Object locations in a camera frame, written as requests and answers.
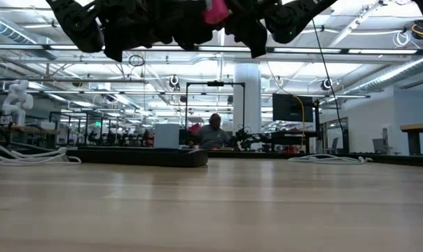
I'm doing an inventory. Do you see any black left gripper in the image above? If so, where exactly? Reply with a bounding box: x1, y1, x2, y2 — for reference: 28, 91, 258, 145
95, 0, 215, 64

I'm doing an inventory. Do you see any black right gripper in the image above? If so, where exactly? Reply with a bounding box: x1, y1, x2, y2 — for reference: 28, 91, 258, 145
224, 0, 279, 60

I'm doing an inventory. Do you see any pink USB charger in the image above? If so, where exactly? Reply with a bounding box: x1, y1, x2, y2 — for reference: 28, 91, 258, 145
202, 0, 230, 26

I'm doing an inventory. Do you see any white USB charger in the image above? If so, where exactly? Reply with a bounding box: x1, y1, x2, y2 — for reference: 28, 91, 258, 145
153, 122, 181, 150

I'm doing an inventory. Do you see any white USB cable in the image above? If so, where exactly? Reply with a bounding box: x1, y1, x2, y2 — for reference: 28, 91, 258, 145
287, 153, 374, 167
0, 141, 83, 166

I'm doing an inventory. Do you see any black power strip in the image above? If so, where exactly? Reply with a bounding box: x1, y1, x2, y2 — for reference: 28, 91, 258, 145
66, 146, 209, 168

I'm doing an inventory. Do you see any black monitor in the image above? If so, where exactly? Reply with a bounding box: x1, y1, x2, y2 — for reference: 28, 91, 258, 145
272, 92, 314, 123

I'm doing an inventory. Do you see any person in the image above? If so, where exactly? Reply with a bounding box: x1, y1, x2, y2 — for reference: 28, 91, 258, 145
189, 112, 233, 151

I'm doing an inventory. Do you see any black monitor pole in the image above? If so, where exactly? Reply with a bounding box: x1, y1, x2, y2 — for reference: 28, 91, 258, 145
314, 99, 321, 153

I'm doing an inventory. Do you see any grey chair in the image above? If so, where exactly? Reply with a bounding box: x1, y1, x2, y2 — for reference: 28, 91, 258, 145
371, 127, 391, 155

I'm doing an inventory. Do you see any wooden background table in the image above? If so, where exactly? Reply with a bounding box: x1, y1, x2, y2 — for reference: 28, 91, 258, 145
399, 120, 423, 156

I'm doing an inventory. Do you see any wooden workbench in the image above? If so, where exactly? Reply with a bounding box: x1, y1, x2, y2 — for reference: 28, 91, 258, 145
0, 125, 62, 148

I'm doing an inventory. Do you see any black hanging cable loop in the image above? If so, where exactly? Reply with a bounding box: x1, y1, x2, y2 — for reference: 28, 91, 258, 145
128, 54, 146, 68

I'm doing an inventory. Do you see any yellow hanging cable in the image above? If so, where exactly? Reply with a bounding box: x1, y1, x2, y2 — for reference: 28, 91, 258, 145
292, 94, 307, 148

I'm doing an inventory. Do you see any black table frame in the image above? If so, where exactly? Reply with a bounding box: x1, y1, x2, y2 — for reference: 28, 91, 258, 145
0, 146, 423, 168

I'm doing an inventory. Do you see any silver ventilation duct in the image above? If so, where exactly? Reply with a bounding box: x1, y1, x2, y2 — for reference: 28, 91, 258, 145
347, 55, 423, 95
0, 6, 58, 61

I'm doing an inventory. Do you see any white coiled ceiling cable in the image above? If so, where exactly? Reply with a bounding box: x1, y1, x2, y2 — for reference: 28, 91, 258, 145
392, 30, 412, 49

